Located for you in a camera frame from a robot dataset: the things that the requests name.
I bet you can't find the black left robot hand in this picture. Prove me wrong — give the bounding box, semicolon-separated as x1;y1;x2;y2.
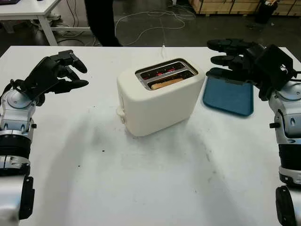
23;49;89;100

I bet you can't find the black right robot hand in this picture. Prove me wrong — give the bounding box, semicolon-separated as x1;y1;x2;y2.
206;39;297;90

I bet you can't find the golden toast slice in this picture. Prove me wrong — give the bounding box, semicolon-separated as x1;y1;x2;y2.
151;77;184;90

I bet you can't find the person in dark clothes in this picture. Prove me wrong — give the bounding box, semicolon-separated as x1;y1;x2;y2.
84;0;123;47

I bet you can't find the cream two-slot toaster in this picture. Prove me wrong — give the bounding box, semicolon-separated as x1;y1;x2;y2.
116;58;206;137

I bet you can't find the black trash bin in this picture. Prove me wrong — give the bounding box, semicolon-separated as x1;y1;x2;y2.
255;0;278;24

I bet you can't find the blue plastic tray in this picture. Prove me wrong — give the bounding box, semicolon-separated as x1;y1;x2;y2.
202;73;255;117

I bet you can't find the white office desk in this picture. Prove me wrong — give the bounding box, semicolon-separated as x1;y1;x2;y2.
0;0;99;47

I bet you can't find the wooden crate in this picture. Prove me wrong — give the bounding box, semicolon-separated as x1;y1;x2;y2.
189;0;301;17

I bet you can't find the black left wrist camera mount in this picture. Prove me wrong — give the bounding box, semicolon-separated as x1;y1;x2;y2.
29;93;46;106

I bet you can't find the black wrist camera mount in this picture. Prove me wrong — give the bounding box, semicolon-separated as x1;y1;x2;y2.
29;93;46;106
258;84;273;101

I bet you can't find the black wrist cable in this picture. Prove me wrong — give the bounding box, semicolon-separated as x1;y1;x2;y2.
291;68;301;82
9;79;26;93

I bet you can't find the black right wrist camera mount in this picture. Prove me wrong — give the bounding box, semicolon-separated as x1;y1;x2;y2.
258;84;273;101

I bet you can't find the white floor cable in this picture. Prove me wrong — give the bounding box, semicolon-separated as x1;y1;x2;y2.
115;7;196;47

